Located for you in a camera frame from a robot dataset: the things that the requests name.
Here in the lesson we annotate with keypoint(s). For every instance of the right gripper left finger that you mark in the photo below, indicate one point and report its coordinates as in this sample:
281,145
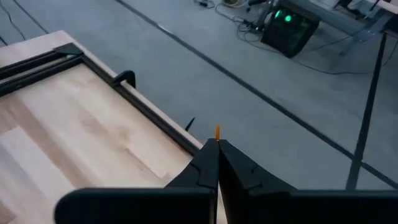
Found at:
140,207

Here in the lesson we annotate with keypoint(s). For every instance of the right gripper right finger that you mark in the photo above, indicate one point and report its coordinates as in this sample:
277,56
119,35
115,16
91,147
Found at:
295,208

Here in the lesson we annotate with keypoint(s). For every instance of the thin black table spike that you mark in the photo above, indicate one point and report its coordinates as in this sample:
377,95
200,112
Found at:
189,124

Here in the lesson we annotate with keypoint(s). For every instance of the black hook table clamp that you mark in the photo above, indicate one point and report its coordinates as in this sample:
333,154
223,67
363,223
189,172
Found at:
127,74

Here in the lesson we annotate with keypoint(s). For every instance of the black computer tower green light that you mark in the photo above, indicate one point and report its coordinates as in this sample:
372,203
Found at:
289,37

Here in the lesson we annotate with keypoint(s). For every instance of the black aluminium table frame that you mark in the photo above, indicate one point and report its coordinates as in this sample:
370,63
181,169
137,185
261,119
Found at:
155,118

